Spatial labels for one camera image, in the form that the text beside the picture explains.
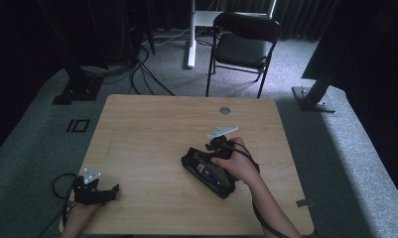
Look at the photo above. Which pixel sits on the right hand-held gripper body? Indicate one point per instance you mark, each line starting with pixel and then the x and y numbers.
pixel 221 147

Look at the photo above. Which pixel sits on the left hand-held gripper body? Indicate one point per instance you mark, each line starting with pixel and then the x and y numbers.
pixel 85 193

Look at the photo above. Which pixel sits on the black mesh pencil case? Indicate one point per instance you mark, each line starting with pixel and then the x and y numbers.
pixel 203 178

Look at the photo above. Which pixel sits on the person's left hand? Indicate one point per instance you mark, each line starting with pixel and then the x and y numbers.
pixel 82 213

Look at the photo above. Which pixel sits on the person's right hand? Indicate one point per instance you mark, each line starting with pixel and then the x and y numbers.
pixel 238 165

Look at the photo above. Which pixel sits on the grey round table grommet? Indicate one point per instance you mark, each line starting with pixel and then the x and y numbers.
pixel 224 110

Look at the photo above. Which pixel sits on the black folding chair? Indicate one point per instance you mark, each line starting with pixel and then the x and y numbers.
pixel 242 49

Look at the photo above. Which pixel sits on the grey tape strip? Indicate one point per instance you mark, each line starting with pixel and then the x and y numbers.
pixel 305 202

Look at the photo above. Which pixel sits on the black stand with metal base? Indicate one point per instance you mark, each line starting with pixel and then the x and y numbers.
pixel 314 99

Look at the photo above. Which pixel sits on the black stand with flat base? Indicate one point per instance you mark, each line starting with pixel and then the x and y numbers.
pixel 77 89

